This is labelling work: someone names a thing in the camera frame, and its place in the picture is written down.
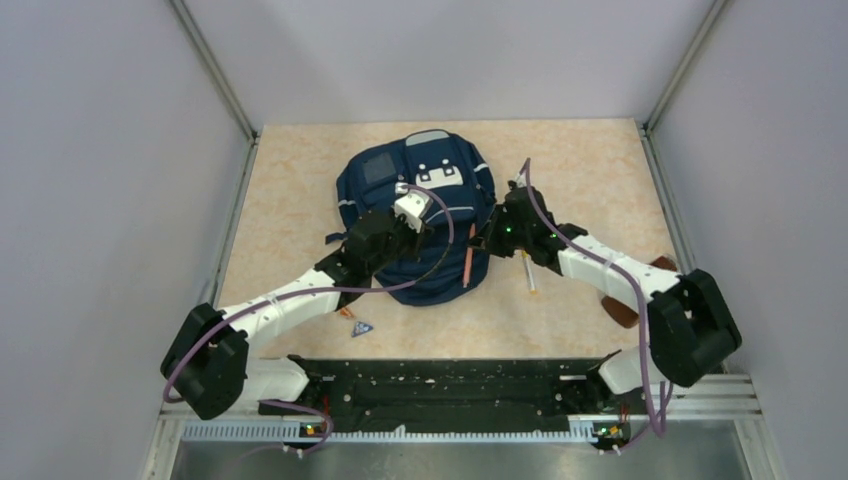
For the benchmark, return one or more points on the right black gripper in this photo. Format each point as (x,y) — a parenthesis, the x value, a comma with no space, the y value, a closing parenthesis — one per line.
(486,239)

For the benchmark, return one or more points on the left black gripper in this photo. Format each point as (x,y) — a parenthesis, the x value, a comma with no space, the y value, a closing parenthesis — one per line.
(417,238)

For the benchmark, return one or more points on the white yellow marker pen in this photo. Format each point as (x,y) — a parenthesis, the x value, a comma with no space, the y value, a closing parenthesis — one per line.
(530,278)

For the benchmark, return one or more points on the navy blue student backpack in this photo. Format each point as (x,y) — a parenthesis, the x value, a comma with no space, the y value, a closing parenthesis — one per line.
(444,184)

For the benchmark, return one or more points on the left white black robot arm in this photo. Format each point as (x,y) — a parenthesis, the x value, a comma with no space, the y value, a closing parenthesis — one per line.
(206,365)

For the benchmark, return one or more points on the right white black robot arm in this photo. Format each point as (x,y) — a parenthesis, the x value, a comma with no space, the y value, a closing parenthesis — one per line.
(686,327)

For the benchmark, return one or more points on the blue triangular eraser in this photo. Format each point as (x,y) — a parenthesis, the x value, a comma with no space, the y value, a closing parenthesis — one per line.
(361,328)

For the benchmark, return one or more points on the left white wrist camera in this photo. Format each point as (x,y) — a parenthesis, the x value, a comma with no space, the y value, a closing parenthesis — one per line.
(412,203)

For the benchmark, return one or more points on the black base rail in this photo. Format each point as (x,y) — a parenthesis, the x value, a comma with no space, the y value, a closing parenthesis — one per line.
(459,396)

